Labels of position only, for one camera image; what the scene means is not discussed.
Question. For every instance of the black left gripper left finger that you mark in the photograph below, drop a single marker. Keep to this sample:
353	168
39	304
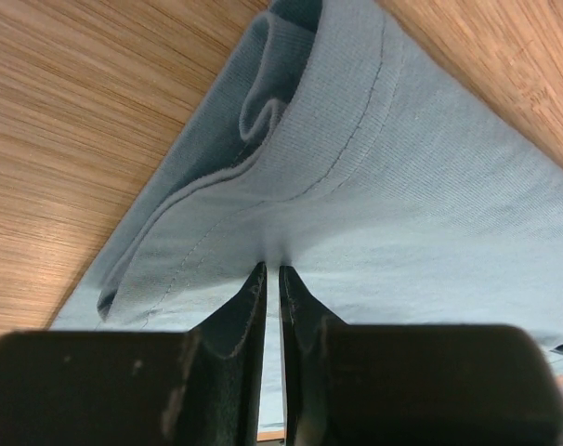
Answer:
199	387

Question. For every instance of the teal blue t-shirt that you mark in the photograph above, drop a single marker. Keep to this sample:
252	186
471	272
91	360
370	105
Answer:
332	142

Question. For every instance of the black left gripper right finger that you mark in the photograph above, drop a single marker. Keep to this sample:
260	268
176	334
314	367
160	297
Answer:
429	384

